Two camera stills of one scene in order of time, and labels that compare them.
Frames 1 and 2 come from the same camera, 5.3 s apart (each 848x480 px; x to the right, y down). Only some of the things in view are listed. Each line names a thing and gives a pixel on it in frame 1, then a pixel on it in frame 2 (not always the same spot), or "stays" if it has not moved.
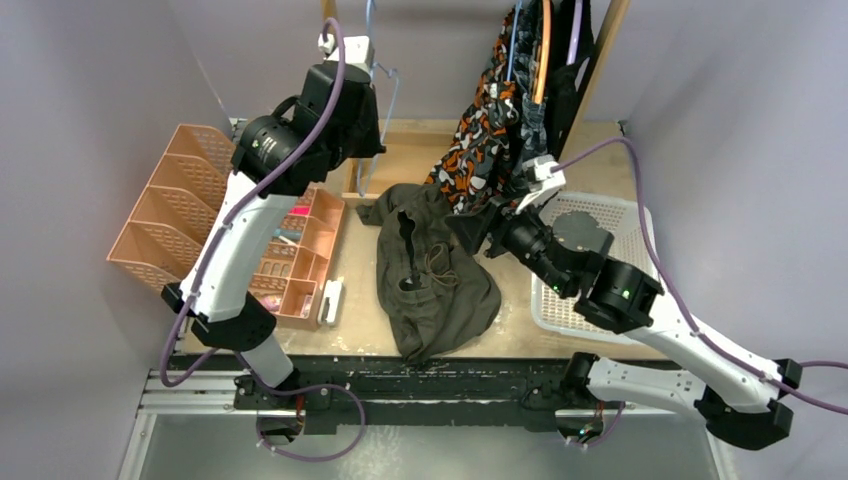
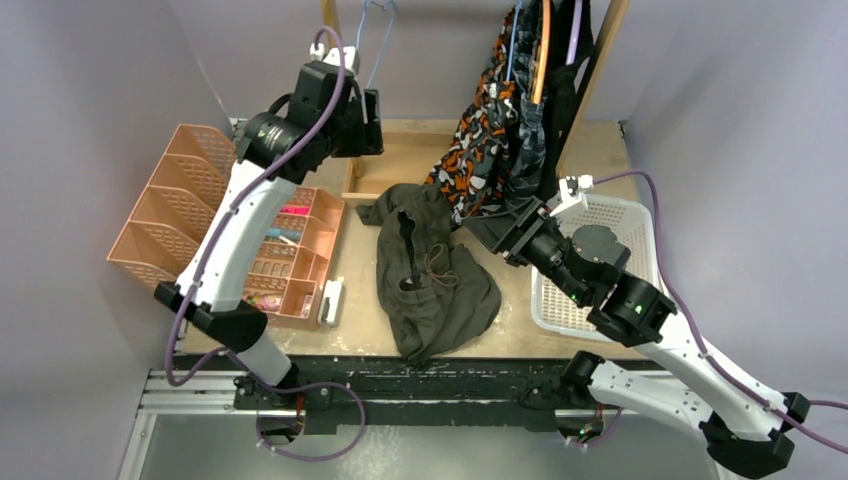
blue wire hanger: [394, 76] to [365, 6]
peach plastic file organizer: [170, 233] stays
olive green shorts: [431, 290] stays
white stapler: [331, 306] stays
